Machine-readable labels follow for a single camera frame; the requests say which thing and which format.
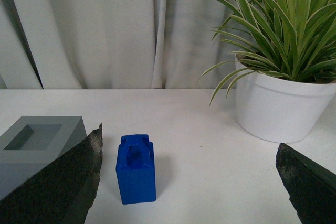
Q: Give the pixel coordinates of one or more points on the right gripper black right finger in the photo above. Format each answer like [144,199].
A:
[310,186]

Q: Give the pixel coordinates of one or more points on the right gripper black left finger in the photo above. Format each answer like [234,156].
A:
[63,191]

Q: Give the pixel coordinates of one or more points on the gray square base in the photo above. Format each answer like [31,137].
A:
[32,143]

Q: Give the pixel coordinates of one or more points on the blue plastic part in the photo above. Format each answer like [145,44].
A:
[135,169]

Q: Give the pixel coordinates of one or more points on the white plant pot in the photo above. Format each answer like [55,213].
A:
[278,110]

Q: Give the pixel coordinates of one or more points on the gray white curtain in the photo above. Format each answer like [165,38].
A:
[113,44]

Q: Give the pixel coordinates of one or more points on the green spider plant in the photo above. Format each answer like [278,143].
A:
[291,40]

